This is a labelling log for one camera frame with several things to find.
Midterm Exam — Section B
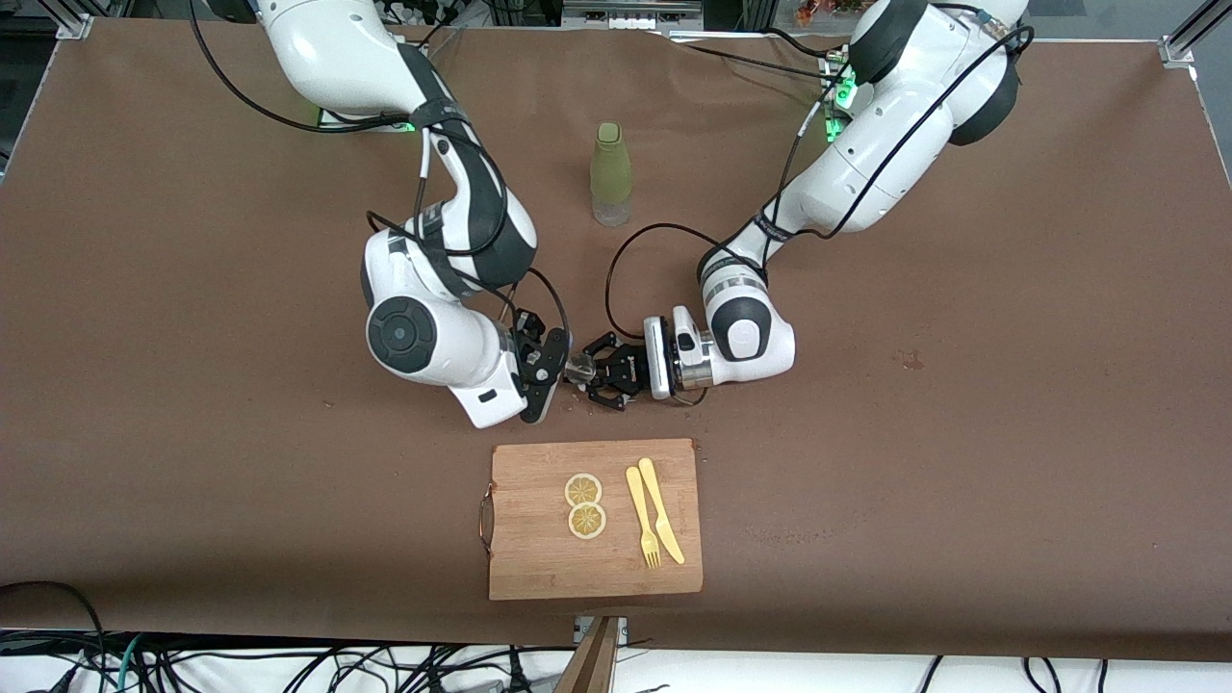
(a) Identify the yellow plastic fork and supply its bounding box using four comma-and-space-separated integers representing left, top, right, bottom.
626, 466, 662, 570

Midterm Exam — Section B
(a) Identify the yellow plastic knife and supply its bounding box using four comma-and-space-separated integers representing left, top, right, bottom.
638, 457, 686, 565

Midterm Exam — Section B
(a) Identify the wooden cutting board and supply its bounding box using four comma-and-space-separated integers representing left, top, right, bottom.
488, 439, 704, 602

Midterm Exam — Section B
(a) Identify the green bottle with clear base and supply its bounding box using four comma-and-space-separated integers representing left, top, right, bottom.
590, 121, 633, 228

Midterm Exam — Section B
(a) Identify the wooden beam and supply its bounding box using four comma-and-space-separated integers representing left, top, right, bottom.
553, 616, 622, 693

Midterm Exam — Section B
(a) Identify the brown table cover sheet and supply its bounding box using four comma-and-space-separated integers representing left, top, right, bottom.
0, 17, 1232, 663

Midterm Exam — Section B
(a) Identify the aluminium corner profile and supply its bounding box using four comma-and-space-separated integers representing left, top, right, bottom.
1160, 0, 1232, 68

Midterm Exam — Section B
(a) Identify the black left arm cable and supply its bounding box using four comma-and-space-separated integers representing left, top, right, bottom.
604, 24, 1037, 334

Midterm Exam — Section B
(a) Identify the black cable on table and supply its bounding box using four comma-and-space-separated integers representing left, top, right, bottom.
664, 27, 850, 84

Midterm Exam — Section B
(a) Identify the grey metal rail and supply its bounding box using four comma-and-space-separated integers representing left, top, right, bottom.
563, 0, 704, 30

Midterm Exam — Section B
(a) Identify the teal cable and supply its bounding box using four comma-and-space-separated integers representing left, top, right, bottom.
112, 635, 145, 693

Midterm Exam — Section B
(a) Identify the black looped floor cable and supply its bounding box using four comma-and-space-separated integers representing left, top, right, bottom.
0, 580, 109, 675

